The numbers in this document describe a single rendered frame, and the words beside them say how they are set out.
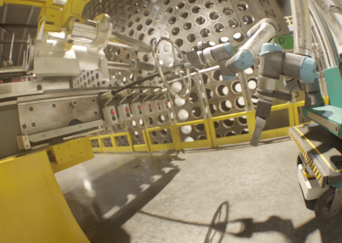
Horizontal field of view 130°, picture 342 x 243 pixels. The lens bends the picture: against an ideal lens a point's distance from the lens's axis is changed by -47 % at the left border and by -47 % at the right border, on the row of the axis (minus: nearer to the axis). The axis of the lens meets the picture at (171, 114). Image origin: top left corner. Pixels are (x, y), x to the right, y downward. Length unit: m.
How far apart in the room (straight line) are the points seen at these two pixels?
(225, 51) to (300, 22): 0.39
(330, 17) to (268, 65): 0.26
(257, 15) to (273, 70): 2.56
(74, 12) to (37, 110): 0.80
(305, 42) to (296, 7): 0.14
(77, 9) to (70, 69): 0.51
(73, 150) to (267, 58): 0.89
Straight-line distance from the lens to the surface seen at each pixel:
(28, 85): 1.30
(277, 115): 2.75
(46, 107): 1.18
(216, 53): 0.78
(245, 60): 0.64
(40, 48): 1.40
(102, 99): 1.34
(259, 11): 3.07
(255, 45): 0.73
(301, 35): 0.62
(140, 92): 1.52
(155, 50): 0.76
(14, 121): 1.18
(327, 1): 0.52
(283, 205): 0.94
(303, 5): 0.67
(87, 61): 1.58
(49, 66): 1.23
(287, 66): 0.49
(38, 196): 0.79
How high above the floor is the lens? 0.63
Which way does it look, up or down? 2 degrees down
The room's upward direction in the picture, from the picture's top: 13 degrees counter-clockwise
